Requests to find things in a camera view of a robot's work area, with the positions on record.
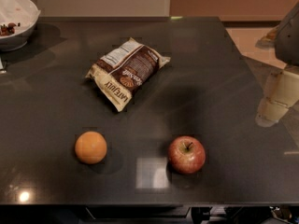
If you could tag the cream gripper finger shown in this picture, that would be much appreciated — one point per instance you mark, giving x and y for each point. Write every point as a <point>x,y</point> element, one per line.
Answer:
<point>270,113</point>

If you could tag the orange fruit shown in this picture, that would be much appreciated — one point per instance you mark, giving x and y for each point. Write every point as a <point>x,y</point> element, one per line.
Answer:
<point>91,147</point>

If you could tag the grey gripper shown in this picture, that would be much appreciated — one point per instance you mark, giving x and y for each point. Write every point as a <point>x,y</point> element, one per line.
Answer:
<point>289,41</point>

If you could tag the dark snack in bowl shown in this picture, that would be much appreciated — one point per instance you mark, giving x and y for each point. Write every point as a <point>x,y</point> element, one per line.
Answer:
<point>8,29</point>

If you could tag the red apple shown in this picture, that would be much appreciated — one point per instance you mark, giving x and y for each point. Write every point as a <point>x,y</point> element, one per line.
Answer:
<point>186,155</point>

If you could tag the brown chip bag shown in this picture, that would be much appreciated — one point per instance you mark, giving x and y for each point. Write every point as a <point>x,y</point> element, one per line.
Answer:
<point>121,72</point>

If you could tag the white bowl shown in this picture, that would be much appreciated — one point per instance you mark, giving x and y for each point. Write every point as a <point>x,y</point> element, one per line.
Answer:
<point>24,14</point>

